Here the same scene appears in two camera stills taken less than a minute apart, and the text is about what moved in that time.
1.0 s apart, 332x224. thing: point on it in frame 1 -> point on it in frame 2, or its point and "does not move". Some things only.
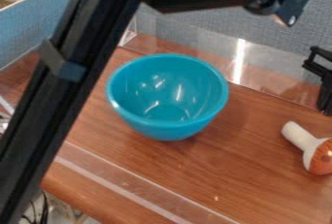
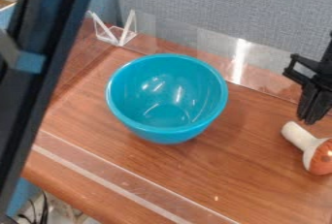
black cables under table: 44,212 does not move
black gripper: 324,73 -> 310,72
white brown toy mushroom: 316,148 does not move
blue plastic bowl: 168,94 does not move
